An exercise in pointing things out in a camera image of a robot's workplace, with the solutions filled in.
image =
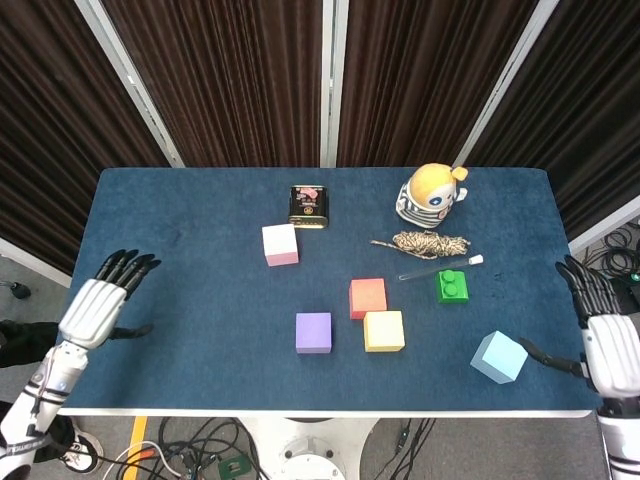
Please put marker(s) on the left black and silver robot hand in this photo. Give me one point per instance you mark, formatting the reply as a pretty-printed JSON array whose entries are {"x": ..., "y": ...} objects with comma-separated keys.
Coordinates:
[{"x": 92, "y": 312}]

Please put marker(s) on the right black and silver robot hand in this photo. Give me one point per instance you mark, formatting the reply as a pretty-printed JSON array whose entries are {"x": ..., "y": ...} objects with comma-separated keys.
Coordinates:
[{"x": 615, "y": 350}]

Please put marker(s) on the light blue cube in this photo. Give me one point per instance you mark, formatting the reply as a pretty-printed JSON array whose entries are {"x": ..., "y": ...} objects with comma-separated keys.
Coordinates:
[{"x": 500, "y": 357}]

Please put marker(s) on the pink cube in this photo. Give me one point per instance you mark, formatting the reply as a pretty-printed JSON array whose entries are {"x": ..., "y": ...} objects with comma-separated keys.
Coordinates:
[{"x": 280, "y": 245}]

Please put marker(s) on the orange-red cube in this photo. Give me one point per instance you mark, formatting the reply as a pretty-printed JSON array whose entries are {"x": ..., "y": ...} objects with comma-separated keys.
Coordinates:
[{"x": 367, "y": 295}]

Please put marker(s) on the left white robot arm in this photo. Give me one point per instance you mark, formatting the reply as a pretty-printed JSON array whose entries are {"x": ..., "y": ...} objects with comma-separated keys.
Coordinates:
[{"x": 45, "y": 395}]

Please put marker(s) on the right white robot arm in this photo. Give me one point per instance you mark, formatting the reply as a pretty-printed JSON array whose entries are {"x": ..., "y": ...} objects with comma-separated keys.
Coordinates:
[{"x": 622, "y": 440}]

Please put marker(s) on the green toy brick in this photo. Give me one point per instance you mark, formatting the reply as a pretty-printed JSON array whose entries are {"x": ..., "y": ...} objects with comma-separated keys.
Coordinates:
[{"x": 452, "y": 290}]

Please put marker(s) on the person in dark clothing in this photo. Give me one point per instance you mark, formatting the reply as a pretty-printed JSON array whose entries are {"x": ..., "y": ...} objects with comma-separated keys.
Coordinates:
[{"x": 25, "y": 342}]

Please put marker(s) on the black chair caster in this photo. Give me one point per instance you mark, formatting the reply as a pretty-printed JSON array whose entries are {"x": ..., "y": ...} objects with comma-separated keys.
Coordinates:
[{"x": 19, "y": 290}]

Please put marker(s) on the blue table cloth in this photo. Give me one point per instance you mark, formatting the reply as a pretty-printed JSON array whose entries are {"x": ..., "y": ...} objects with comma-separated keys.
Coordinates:
[{"x": 200, "y": 300}]

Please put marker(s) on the yellow floor tape strip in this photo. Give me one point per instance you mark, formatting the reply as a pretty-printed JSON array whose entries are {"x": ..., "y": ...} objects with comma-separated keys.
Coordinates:
[{"x": 134, "y": 445}]

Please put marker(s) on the black and white sneaker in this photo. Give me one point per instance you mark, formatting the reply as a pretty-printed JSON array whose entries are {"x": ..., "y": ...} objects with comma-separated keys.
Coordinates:
[{"x": 82, "y": 452}]

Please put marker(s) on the dark brown pleated curtain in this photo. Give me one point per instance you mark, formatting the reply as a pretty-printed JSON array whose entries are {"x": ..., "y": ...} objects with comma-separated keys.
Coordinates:
[
  {"x": 415, "y": 75},
  {"x": 575, "y": 110},
  {"x": 230, "y": 75},
  {"x": 60, "y": 125}
]

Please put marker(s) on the clear pipette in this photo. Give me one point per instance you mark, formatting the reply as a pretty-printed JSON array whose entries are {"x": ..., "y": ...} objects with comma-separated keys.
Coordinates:
[{"x": 440, "y": 268}]

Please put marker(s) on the green electronics box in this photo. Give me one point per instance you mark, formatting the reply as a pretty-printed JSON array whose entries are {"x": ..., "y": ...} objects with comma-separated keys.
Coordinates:
[{"x": 232, "y": 470}]

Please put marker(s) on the purple cube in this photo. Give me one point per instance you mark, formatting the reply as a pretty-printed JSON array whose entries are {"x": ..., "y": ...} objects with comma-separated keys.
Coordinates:
[{"x": 314, "y": 332}]

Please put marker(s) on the yellow cube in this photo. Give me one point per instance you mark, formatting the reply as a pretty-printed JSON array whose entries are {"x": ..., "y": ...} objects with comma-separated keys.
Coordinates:
[{"x": 384, "y": 331}]

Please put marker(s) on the gold black tin can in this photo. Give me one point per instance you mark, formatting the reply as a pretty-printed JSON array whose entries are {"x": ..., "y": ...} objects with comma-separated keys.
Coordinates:
[{"x": 308, "y": 207}]

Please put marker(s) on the yellow striped plush toy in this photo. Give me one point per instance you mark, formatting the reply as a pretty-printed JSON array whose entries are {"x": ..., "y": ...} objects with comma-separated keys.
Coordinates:
[{"x": 425, "y": 200}]

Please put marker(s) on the white partition base rail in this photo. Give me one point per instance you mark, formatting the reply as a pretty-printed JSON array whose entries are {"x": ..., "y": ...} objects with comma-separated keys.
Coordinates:
[
  {"x": 30, "y": 262},
  {"x": 607, "y": 225}
]

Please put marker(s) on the white partition frame post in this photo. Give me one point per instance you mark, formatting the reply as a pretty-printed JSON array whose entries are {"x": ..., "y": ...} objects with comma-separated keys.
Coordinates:
[
  {"x": 505, "y": 80},
  {"x": 332, "y": 75},
  {"x": 132, "y": 85}
]

